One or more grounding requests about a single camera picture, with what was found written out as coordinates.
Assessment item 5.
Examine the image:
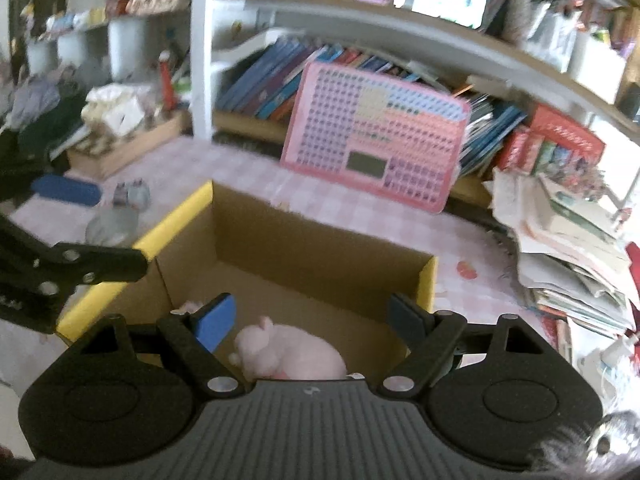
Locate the pink toy learning tablet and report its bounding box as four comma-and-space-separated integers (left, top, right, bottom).
280, 60, 472, 215

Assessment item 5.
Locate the clear glass jar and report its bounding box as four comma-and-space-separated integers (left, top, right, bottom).
85, 205, 142, 247

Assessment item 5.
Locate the crumpled white paper bag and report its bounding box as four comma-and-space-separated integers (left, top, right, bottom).
82, 85, 157, 137

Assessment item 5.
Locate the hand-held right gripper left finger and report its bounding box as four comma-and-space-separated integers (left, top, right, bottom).
80, 294, 240, 400

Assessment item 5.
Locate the small grey toy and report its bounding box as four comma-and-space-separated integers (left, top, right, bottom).
112, 179, 152, 210

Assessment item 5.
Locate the blue and white box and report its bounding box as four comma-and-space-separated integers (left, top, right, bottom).
392, 0, 489, 31

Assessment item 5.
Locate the yellow-edged cardboard box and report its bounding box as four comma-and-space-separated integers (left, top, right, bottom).
56, 180, 438, 382

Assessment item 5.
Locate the row of blue books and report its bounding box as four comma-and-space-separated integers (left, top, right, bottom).
215, 37, 527, 177

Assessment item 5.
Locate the pink plush toy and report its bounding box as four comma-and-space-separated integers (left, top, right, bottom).
229, 316, 348, 381

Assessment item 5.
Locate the grey fluffy fabric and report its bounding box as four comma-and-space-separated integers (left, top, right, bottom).
525, 410, 640, 480

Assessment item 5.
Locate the pink checked tablecloth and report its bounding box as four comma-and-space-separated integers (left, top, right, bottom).
0, 136, 573, 456

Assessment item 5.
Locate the wooden crate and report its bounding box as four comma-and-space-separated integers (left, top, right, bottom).
67, 110, 193, 181

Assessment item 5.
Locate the dark cloth pile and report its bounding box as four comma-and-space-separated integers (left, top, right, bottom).
0, 67, 90, 161

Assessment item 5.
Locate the white storage box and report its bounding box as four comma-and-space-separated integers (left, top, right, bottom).
570, 30, 629, 106

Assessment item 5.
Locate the red plastic bottle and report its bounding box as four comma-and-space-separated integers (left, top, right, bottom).
158, 52, 178, 112

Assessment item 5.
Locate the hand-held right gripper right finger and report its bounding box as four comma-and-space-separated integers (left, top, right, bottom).
377, 294, 546, 400

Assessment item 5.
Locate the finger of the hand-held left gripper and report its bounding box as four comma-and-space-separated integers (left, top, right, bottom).
0, 132, 102, 207
0, 215, 149, 333

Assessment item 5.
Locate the small white bottle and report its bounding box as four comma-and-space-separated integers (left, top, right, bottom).
600, 334, 640, 376

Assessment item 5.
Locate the red cardboard box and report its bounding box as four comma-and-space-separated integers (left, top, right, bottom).
527, 104, 607, 171

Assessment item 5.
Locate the messy stack of papers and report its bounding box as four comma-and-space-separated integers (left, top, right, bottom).
490, 167, 640, 337

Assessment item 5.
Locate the white storage bin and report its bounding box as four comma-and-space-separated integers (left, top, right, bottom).
56, 34, 103, 68
107, 16, 151, 81

